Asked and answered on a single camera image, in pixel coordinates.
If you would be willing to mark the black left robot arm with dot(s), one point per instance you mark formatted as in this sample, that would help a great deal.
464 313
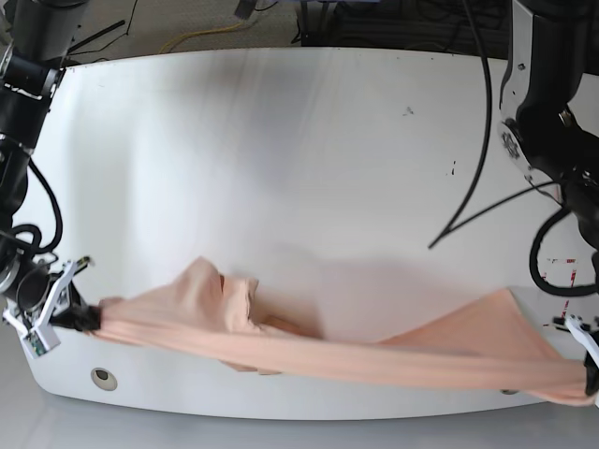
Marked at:
547 53

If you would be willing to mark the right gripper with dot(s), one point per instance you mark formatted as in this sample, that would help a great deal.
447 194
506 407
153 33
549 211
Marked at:
26 283

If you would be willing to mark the peach pink T-shirt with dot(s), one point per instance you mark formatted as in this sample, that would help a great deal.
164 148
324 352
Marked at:
487 344

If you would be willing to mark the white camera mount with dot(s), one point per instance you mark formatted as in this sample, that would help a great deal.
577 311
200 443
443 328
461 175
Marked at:
582 333
36 334

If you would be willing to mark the red tape rectangle marking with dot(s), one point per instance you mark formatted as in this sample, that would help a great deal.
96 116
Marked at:
560 271

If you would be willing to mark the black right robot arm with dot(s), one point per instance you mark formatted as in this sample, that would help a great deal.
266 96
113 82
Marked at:
32 69

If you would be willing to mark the left table cable grommet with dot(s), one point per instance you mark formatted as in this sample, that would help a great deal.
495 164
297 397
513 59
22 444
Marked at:
103 379

